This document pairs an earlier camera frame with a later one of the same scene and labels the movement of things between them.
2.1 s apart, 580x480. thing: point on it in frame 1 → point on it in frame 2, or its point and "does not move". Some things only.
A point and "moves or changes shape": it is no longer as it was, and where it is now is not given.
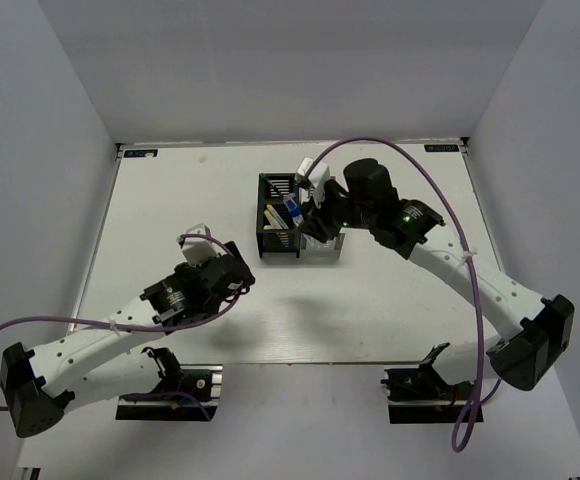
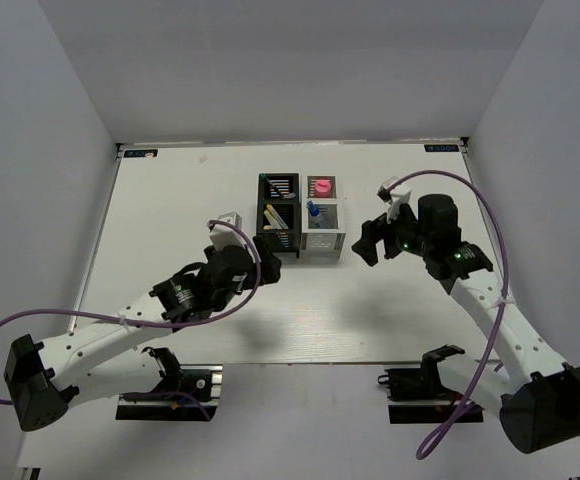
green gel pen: [264, 176] does not move
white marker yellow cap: [274, 224] does not move
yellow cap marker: [278, 216] does not move
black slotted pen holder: [277, 232] does not move
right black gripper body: [338, 212] → [404, 234]
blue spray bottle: [293, 206] moves or changes shape
